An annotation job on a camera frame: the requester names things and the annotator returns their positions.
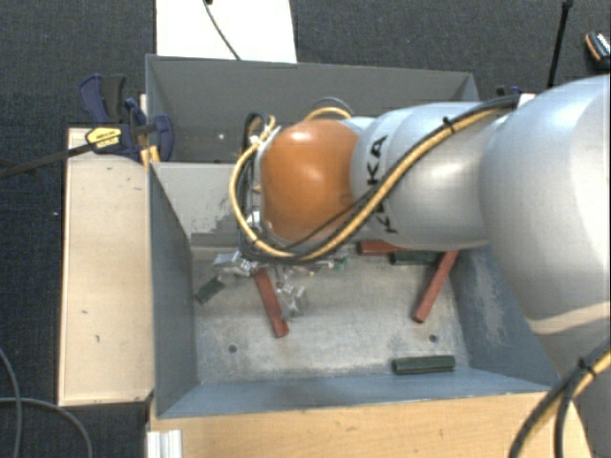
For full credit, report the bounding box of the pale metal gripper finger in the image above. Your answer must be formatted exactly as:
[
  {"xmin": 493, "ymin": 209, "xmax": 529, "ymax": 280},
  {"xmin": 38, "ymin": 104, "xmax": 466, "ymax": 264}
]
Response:
[
  {"xmin": 212, "ymin": 251, "xmax": 258, "ymax": 279},
  {"xmin": 274, "ymin": 278, "xmax": 308, "ymax": 322}
]

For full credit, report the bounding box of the red-brown flat block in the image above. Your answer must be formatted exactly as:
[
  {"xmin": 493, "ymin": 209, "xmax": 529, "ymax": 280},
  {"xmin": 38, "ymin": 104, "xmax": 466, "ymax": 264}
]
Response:
[
  {"xmin": 356, "ymin": 239, "xmax": 398, "ymax": 257},
  {"xmin": 411, "ymin": 249, "xmax": 461, "ymax": 324},
  {"xmin": 252, "ymin": 267, "xmax": 291, "ymax": 340}
]

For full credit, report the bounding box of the dark green flat block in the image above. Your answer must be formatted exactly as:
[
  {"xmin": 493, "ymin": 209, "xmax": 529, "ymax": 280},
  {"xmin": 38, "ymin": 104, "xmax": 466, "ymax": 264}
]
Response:
[
  {"xmin": 194, "ymin": 276, "xmax": 226, "ymax": 305},
  {"xmin": 388, "ymin": 250, "xmax": 441, "ymax": 266},
  {"xmin": 391, "ymin": 354, "xmax": 457, "ymax": 377}
]

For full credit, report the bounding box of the grey metal bin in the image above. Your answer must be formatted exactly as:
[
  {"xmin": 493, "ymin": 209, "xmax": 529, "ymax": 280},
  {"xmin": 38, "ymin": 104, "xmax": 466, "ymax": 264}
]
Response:
[{"xmin": 144, "ymin": 53, "xmax": 562, "ymax": 421}]

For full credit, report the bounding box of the pale wood flat board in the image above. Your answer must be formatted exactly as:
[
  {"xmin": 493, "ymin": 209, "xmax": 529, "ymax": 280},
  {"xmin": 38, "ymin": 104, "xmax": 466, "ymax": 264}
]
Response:
[{"xmin": 56, "ymin": 126, "xmax": 157, "ymax": 407}]

